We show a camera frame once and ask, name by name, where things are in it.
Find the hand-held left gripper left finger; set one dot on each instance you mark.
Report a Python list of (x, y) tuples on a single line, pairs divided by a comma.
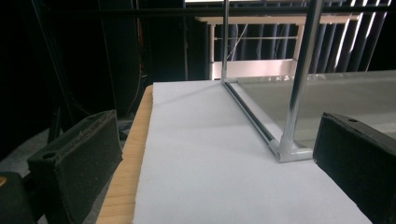
[(76, 161)]

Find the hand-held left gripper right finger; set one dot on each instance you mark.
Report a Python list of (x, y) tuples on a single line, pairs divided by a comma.
[(358, 161)]

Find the black metal stand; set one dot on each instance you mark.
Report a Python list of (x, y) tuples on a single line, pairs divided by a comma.
[(59, 81)]

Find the white foam mat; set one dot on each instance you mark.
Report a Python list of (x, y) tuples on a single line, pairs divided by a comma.
[(218, 161)]

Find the white table with shelf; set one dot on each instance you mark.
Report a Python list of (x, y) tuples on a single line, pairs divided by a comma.
[(252, 67)]

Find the silver metal frame rack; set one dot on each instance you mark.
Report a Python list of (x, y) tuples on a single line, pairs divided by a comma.
[(299, 84)]

